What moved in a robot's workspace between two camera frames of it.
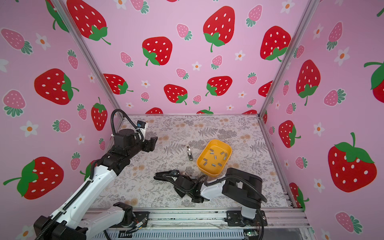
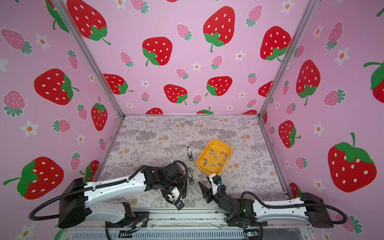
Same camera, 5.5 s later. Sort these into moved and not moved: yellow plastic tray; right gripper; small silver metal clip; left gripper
Moved: right gripper; left gripper
Not moved: small silver metal clip; yellow plastic tray
